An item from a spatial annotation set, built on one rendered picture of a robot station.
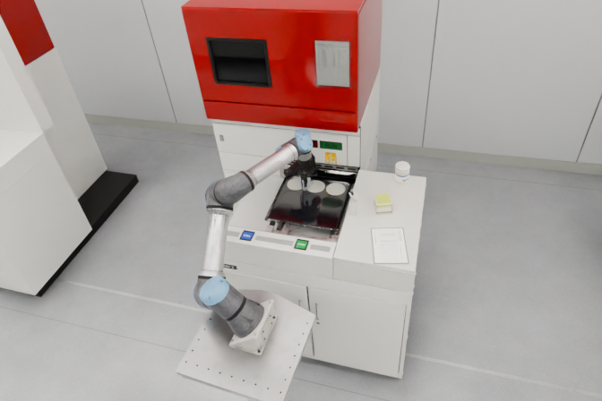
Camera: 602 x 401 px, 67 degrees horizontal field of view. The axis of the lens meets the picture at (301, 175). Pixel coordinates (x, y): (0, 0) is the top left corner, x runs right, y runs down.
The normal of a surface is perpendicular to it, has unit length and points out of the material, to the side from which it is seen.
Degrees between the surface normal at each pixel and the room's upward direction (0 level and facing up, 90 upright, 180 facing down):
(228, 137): 90
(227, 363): 0
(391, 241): 0
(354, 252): 0
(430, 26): 90
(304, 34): 90
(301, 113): 90
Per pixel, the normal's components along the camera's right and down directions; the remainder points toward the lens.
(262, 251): -0.27, 0.62
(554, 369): -0.07, -0.78
